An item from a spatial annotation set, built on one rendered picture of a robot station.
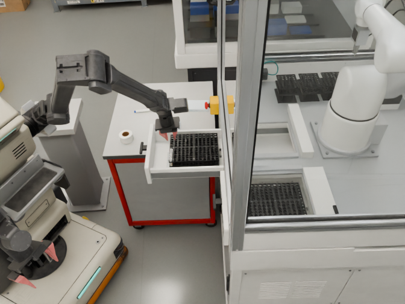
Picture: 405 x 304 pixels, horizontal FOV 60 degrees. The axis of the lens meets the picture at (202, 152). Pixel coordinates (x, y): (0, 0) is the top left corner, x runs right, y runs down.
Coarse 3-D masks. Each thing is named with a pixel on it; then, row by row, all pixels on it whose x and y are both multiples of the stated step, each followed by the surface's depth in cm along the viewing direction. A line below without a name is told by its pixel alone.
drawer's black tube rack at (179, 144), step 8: (176, 136) 166; (184, 136) 166; (192, 136) 166; (200, 136) 166; (216, 136) 165; (176, 144) 167; (184, 144) 162; (192, 144) 162; (200, 144) 162; (208, 144) 162; (216, 144) 162; (176, 152) 159; (184, 152) 159; (192, 152) 158; (200, 152) 159; (208, 152) 159; (216, 152) 163; (176, 160) 155; (184, 160) 155; (192, 160) 155; (200, 160) 155; (208, 160) 155; (216, 160) 155
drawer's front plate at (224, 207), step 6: (222, 174) 145; (222, 180) 143; (222, 186) 141; (222, 192) 139; (222, 198) 137; (222, 204) 135; (222, 210) 135; (222, 216) 137; (228, 228) 127; (228, 234) 128; (228, 240) 132
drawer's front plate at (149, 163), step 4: (152, 124) 168; (152, 128) 166; (152, 132) 165; (148, 136) 163; (152, 136) 164; (148, 140) 161; (152, 140) 164; (148, 144) 159; (152, 144) 164; (148, 148) 157; (152, 148) 163; (148, 152) 155; (152, 152) 163; (148, 156) 154; (152, 156) 162; (148, 160) 152; (152, 160) 162; (148, 164) 150; (152, 164) 162; (148, 168) 150; (148, 172) 151; (148, 176) 153; (148, 180) 155
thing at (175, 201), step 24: (120, 96) 213; (168, 96) 211; (192, 96) 211; (120, 120) 197; (144, 120) 197; (192, 120) 195; (120, 144) 184; (144, 144) 183; (120, 168) 188; (144, 168) 188; (120, 192) 202; (144, 192) 203; (168, 192) 204; (192, 192) 204; (144, 216) 220; (168, 216) 221; (192, 216) 221
